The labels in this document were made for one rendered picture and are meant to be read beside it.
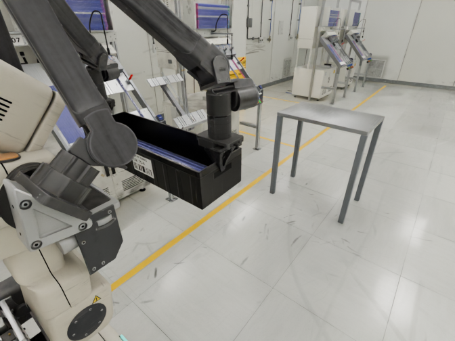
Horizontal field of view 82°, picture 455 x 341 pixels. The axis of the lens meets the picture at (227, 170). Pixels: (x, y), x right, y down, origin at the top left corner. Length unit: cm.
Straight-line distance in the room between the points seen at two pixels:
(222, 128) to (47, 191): 36
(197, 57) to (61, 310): 67
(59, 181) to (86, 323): 51
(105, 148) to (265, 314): 141
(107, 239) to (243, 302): 114
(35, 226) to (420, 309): 192
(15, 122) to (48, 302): 42
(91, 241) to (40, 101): 33
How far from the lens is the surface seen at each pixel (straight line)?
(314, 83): 600
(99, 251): 75
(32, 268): 77
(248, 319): 167
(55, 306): 81
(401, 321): 192
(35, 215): 50
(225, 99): 59
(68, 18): 91
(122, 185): 249
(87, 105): 50
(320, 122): 208
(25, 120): 60
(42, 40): 52
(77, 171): 49
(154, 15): 58
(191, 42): 58
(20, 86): 59
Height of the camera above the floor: 143
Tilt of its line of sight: 29 degrees down
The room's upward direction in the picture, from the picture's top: straight up
